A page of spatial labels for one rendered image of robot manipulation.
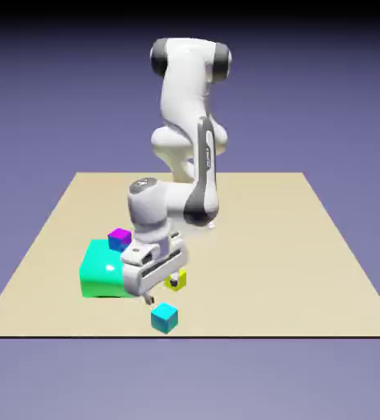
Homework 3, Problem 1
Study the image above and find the small purple cube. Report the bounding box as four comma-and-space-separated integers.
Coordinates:
107, 227, 133, 253

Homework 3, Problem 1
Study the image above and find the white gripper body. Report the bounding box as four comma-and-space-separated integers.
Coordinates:
121, 239, 189, 299

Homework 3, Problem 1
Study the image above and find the large green box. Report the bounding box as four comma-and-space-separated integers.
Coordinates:
79, 238, 137, 299

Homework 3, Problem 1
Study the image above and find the small yellow cube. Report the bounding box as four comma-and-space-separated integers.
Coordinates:
163, 268, 188, 293

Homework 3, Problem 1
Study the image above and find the small cyan cube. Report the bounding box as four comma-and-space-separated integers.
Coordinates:
150, 302, 180, 336

